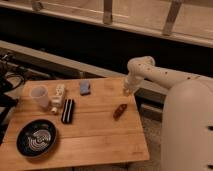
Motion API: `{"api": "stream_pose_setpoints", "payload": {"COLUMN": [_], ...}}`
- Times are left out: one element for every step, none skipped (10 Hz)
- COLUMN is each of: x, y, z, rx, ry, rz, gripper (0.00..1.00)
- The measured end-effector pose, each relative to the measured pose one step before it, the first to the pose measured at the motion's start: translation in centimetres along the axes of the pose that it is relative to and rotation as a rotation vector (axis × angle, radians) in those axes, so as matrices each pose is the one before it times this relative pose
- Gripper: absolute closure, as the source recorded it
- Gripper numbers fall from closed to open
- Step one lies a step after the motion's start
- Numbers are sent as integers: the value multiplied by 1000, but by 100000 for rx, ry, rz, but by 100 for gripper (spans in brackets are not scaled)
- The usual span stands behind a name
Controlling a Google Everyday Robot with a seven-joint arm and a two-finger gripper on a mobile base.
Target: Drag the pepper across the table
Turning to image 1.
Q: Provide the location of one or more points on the blue sponge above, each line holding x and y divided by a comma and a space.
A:
84, 87

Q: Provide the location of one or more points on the white railing frame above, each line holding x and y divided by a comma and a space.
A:
188, 21

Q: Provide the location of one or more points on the black striped rectangular case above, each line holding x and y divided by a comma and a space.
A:
68, 110

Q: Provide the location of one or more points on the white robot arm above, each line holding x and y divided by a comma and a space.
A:
187, 126

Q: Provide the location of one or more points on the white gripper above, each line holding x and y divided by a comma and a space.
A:
129, 85

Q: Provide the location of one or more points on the black patterned plate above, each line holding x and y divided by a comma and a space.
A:
36, 138

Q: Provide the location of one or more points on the translucent plastic cup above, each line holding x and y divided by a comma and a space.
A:
40, 95

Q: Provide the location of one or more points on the white plastic bottle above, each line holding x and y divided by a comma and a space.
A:
58, 98

